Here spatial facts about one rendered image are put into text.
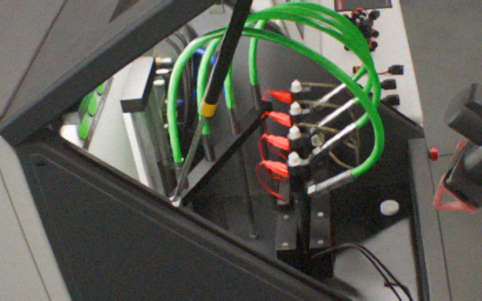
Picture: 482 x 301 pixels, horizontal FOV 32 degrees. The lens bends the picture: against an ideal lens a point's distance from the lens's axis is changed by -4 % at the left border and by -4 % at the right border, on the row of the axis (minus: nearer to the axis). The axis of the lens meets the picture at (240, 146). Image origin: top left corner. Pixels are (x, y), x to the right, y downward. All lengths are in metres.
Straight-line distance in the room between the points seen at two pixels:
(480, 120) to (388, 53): 1.03
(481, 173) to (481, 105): 0.12
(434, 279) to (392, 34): 0.86
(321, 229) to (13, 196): 0.64
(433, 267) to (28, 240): 0.72
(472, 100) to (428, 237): 0.56
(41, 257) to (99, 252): 0.09
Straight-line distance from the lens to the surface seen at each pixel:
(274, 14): 1.43
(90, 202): 1.14
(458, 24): 4.36
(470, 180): 1.19
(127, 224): 1.15
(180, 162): 1.50
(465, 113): 1.09
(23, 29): 1.30
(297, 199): 1.53
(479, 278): 2.87
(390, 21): 2.26
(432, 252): 1.56
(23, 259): 1.24
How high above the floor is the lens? 2.01
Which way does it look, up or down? 34 degrees down
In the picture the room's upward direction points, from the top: 10 degrees counter-clockwise
